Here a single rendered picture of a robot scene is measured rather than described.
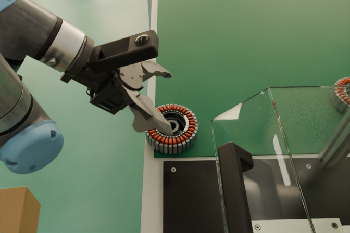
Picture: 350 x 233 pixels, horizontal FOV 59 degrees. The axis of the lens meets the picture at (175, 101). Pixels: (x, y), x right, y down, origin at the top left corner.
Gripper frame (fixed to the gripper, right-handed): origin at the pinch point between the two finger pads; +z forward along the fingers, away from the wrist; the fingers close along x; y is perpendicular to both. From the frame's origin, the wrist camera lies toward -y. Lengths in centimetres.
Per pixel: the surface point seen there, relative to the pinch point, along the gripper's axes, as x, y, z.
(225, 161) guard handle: 25.1, -17.5, -10.8
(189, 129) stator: 1.6, 2.9, 6.8
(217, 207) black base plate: 17.4, 1.5, 11.0
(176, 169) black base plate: 9.7, 6.2, 5.8
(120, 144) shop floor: -47, 80, 38
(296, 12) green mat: -46, -19, 36
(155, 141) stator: 3.9, 8.2, 2.1
